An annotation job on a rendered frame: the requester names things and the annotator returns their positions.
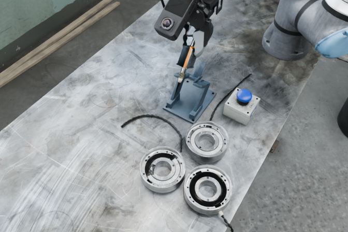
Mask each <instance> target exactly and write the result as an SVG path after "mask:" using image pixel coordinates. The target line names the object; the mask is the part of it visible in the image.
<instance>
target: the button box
mask: <svg viewBox="0 0 348 232"><path fill-rule="evenodd" d="M239 90H241V89H239V88H236V89H235V90H234V92H233V93H232V95H231V96H230V98H229V99H228V100H227V102H226V103H225V105H224V110H223V115H225V116H227V117H229V118H231V119H233V120H235V121H237V122H239V123H241V124H243V125H245V126H246V125H247V124H248V122H249V120H250V119H251V117H252V116H253V114H254V112H255V111H256V109H257V107H258V104H259V101H260V98H258V97H256V96H254V95H252V99H251V100H250V101H249V102H247V103H244V102H241V101H239V100H238V99H237V97H236V95H237V92H238V91H239Z"/></svg>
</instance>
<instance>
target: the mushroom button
mask: <svg viewBox="0 0 348 232"><path fill-rule="evenodd" d="M236 97H237V99H238V100H239V101H241V102H244V103H247V102H249V101H250V100H251V99H252V93H251V92H250V91H249V90H246V89H242V90H239V91H238V92H237V95H236Z"/></svg>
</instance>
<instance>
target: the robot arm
mask: <svg viewBox="0 0 348 232"><path fill-rule="evenodd" d="M222 5H223V0H221V5H220V6H219V0H168V2H167V4H166V5H165V7H164V9H163V11H162V12H161V14H160V16H159V18H158V19H157V21H156V22H155V24H154V29H155V30H156V32H157V33H158V34H159V35H161V36H163V37H165V38H167V39H169V40H172V41H175V40H177V41H178V43H179V45H180V47H181V48H183V46H184V45H187V42H186V41H187V34H188V32H189V30H190V29H191V27H192V26H193V27H194V28H195V29H196V30H195V31H194V32H193V38H194V40H195V45H194V48H195V51H194V55H195V56H196V57H197V58H198V57H200V56H201V55H202V54H203V52H204V50H205V49H206V47H207V45H208V41H209V39H210V38H211V36H212V34H213V24H212V23H211V19H210V17H211V16H212V15H213V13H214V9H215V7H216V15H217V14H218V13H219V12H220V11H221V10H222ZM262 45H263V48H264V49H265V51H266V52H267V53H269V54H270V55H272V56H273V57H275V58H278V59H281V60H285V61H296V60H300V59H302V58H304V57H305V56H306V55H307V54H308V52H309V49H310V46H311V45H312V46H313V47H314V48H315V50H316V51H318V52H319V53H320V54H321V55H322V56H324V57H326V58H329V59H334V58H337V57H341V56H343V55H346V54H348V0H280V2H279V5H278V8H277V11H276V14H275V18H274V21H273V22H272V24H271V25H270V26H269V27H268V29H267V30H266V31H265V33H264V35H263V39H262Z"/></svg>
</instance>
